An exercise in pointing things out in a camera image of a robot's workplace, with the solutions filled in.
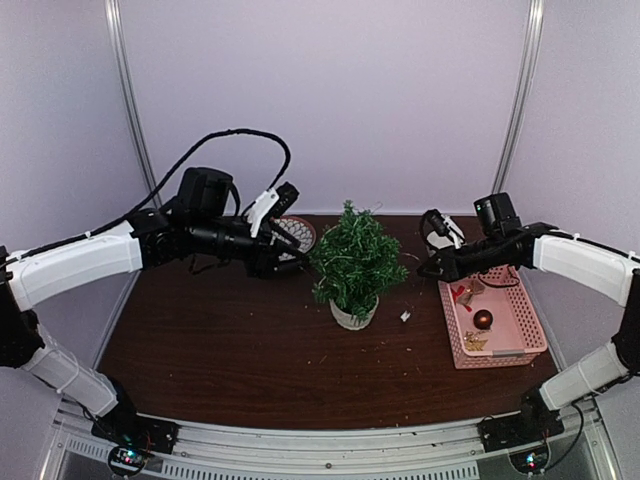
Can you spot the white ceramic bowl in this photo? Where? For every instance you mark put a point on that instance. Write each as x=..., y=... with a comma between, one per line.
x=435, y=242

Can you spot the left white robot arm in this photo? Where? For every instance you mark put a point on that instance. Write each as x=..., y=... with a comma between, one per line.
x=142, y=240

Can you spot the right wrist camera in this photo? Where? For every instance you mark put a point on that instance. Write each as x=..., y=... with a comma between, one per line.
x=444, y=225

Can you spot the left aluminium frame post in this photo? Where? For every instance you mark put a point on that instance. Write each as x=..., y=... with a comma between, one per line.
x=118, y=42

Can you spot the red bauble ornament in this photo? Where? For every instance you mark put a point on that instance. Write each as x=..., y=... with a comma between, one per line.
x=483, y=320

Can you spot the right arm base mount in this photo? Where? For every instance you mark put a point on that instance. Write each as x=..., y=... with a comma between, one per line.
x=512, y=431

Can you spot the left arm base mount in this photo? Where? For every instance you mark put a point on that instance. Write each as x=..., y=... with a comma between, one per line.
x=147, y=434

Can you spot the patterned ceramic plate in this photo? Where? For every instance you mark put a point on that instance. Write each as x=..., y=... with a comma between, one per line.
x=294, y=238

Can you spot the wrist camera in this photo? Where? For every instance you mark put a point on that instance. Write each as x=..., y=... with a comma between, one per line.
x=271, y=203
x=444, y=225

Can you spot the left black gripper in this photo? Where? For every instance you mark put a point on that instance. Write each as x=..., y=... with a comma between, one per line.
x=265, y=266

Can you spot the small green christmas tree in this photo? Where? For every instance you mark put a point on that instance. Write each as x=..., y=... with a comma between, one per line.
x=357, y=262

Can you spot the aluminium frame post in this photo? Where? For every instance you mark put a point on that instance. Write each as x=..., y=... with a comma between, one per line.
x=118, y=42
x=527, y=69

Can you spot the pink plastic basket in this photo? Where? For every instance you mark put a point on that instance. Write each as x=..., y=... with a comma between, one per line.
x=516, y=336

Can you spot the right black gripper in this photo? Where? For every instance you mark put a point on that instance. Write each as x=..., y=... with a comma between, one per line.
x=450, y=264

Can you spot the gold star ornament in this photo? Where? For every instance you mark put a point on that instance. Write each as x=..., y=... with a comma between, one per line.
x=474, y=343

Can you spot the right aluminium frame post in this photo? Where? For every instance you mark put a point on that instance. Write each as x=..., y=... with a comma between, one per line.
x=527, y=69

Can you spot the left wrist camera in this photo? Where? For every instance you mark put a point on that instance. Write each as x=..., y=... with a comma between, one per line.
x=271, y=203

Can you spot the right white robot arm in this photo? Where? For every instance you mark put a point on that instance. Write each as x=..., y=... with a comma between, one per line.
x=544, y=247

